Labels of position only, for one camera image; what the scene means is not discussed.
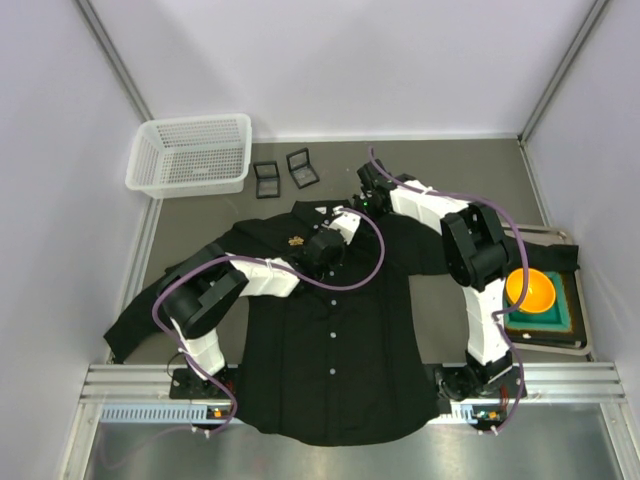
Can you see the black button shirt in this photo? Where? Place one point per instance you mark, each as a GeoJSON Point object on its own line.
{"type": "Point", "coordinates": [339, 365]}

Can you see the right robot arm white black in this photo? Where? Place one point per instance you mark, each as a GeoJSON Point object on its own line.
{"type": "Point", "coordinates": [476, 257]}

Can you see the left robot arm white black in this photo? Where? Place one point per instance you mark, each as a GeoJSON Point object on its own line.
{"type": "Point", "coordinates": [198, 295]}

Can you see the black box gold brooch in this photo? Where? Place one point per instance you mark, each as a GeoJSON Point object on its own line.
{"type": "Point", "coordinates": [300, 168]}

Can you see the black box blue brooch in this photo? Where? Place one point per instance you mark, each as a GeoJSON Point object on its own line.
{"type": "Point", "coordinates": [268, 181]}

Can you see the white perforated plastic basket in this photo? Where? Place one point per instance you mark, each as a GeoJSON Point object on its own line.
{"type": "Point", "coordinates": [190, 156]}

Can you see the metal tray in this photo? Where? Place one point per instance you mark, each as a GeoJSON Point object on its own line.
{"type": "Point", "coordinates": [551, 250]}

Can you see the orange bowl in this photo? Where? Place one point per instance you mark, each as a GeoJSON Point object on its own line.
{"type": "Point", "coordinates": [540, 293]}

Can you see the green black mat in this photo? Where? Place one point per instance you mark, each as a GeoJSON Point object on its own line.
{"type": "Point", "coordinates": [562, 324]}

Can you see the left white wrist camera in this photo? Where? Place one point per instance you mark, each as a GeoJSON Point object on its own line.
{"type": "Point", "coordinates": [345, 223]}

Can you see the grey slotted cable duct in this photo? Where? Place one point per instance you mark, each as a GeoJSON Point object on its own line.
{"type": "Point", "coordinates": [209, 415]}

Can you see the aluminium rail frame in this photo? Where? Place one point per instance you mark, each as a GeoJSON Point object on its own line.
{"type": "Point", "coordinates": [541, 383]}

